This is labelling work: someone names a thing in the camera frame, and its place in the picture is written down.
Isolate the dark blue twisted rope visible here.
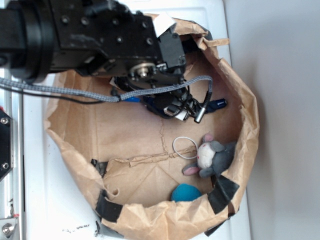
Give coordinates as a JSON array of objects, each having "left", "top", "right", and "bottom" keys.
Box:
[{"left": 124, "top": 96, "right": 229, "bottom": 114}]

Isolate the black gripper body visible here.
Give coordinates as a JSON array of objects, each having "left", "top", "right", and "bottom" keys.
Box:
[{"left": 110, "top": 28, "right": 204, "bottom": 123}]

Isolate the white rubber band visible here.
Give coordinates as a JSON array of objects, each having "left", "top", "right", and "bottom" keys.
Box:
[{"left": 172, "top": 136, "right": 198, "bottom": 160}]

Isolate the grey plush bunny toy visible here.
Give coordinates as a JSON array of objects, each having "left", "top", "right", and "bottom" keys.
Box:
[{"left": 182, "top": 133, "right": 237, "bottom": 178}]

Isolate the black mounting bracket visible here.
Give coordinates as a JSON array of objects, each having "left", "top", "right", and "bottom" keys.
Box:
[{"left": 0, "top": 106, "right": 13, "bottom": 182}]

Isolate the metal frame rail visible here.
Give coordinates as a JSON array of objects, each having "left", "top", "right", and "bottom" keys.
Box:
[{"left": 0, "top": 84, "right": 26, "bottom": 240}]

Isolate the grey braided cable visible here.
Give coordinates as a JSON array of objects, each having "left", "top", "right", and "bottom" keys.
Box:
[{"left": 0, "top": 75, "right": 214, "bottom": 124}]

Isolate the teal blue ball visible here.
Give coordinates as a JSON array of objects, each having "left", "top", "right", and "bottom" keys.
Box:
[{"left": 170, "top": 183, "right": 202, "bottom": 202}]

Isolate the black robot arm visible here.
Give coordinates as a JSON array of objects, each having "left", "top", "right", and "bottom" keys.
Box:
[{"left": 0, "top": 0, "right": 208, "bottom": 122}]

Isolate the brown paper bag bin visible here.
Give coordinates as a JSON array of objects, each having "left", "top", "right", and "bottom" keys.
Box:
[{"left": 44, "top": 19, "right": 260, "bottom": 240}]

